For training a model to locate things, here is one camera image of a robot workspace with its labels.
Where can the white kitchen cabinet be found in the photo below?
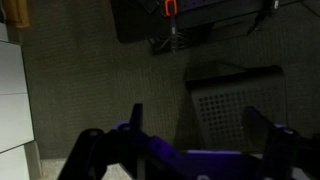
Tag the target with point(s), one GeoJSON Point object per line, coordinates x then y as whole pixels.
{"type": "Point", "coordinates": [19, 157]}

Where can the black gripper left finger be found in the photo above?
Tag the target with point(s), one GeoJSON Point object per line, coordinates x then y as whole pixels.
{"type": "Point", "coordinates": [127, 145]}

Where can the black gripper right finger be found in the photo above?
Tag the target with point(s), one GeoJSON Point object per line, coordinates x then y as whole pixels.
{"type": "Point", "coordinates": [283, 149]}

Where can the orange handled clamp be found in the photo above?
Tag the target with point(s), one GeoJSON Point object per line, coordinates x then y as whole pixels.
{"type": "Point", "coordinates": [170, 11]}

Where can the black perforated metal chair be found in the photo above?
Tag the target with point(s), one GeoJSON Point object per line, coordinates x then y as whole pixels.
{"type": "Point", "coordinates": [217, 94]}

